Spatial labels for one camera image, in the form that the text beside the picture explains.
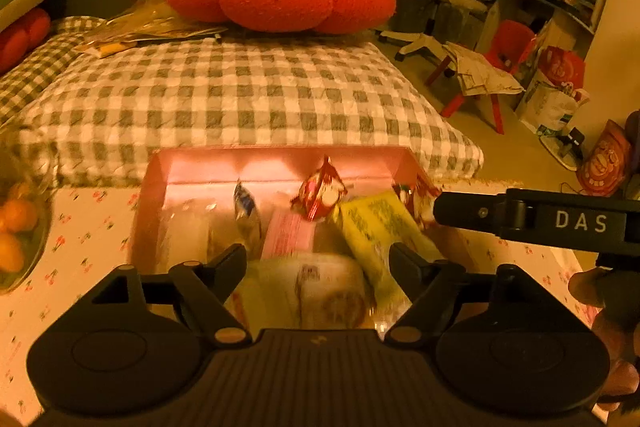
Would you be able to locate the white red shopping bag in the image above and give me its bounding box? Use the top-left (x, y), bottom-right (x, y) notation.
top-left (515, 46), bottom-right (590, 136)

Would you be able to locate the person right hand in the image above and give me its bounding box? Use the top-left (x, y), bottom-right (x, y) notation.
top-left (570, 110), bottom-right (639, 414)

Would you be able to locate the pink silver cardboard box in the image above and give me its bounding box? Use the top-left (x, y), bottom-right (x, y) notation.
top-left (130, 147), bottom-right (473, 335)

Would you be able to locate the red white candy packet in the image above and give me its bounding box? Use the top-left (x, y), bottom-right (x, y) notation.
top-left (291, 156), bottom-right (348, 221)

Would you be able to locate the yellow snack packet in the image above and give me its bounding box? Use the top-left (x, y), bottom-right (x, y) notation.
top-left (330, 190), bottom-right (442, 313)

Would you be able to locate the glass jar with kumquats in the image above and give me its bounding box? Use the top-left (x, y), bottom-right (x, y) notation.
top-left (1, 121), bottom-right (58, 295)

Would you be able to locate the pink snack packet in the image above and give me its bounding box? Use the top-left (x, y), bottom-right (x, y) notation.
top-left (262, 209), bottom-right (316, 260)

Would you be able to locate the clear white rice cracker packet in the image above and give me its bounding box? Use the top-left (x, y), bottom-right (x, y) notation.
top-left (155, 198), bottom-right (217, 273)

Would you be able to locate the red plastic child chair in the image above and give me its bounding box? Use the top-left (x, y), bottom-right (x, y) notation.
top-left (426, 20), bottom-right (537, 134)

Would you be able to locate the small red plush cushion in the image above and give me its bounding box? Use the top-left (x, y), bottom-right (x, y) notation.
top-left (0, 8), bottom-right (51, 74)

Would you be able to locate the grey checkered pillow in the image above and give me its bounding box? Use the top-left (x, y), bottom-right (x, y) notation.
top-left (1, 16), bottom-right (484, 186)

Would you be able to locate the orange printed bag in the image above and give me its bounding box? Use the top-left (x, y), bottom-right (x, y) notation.
top-left (577, 120), bottom-right (631, 197)

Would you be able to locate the silver blue foil packet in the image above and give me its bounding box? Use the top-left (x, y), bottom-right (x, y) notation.
top-left (233, 182), bottom-right (262, 257)

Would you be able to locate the white cream snack packet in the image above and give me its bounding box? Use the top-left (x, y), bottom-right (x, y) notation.
top-left (224, 254), bottom-right (374, 337)

